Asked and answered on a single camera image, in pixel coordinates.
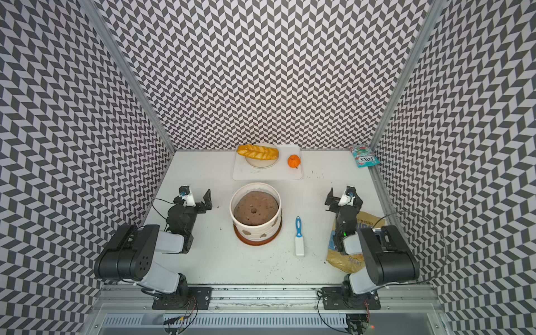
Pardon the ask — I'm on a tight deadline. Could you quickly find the white ceramic pot with soil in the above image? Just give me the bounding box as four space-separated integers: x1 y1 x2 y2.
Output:
230 182 283 241

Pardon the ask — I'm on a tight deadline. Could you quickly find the blue white scrub brush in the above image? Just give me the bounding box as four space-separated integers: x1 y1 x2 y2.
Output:
295 216 305 257

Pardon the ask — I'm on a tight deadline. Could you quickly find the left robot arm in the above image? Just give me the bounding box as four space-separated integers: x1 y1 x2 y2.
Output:
94 186 213 311

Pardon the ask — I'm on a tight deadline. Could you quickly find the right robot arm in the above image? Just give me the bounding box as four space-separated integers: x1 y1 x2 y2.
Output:
320 186 420 311

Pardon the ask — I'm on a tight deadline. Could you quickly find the brown pot saucer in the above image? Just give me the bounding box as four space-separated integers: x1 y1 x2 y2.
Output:
233 226 282 247

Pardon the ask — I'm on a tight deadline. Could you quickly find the teal snack packet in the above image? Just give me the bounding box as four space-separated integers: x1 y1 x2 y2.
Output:
349 145 380 168

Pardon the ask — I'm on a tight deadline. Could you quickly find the white cutting board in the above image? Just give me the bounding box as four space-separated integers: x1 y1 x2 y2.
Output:
233 142 303 181

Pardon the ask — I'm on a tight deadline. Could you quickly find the yellow chips bag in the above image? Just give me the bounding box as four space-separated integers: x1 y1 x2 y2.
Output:
326 212 386 274

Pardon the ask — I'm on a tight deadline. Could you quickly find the orange tangerine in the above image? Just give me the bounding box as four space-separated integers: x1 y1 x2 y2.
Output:
287 155 301 169

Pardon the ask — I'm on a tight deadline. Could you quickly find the yellow braided bread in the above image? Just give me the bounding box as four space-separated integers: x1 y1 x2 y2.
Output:
237 145 279 161

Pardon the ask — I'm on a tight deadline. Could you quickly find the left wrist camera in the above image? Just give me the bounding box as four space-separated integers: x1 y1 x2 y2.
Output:
180 189 196 207

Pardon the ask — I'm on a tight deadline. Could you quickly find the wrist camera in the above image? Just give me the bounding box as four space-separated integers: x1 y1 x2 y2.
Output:
338 191 356 207
180 189 196 207

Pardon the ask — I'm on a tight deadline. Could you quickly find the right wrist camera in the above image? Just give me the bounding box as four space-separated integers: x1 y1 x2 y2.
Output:
338 191 356 207

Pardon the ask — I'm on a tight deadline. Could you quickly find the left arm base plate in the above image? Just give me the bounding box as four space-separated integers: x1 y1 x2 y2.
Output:
152 286 213 311

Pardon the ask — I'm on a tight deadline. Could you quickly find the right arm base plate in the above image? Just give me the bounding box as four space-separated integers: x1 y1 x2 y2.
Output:
317 286 381 311

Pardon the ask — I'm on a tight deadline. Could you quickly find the aluminium front rail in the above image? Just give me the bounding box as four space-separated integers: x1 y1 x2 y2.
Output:
91 284 443 314

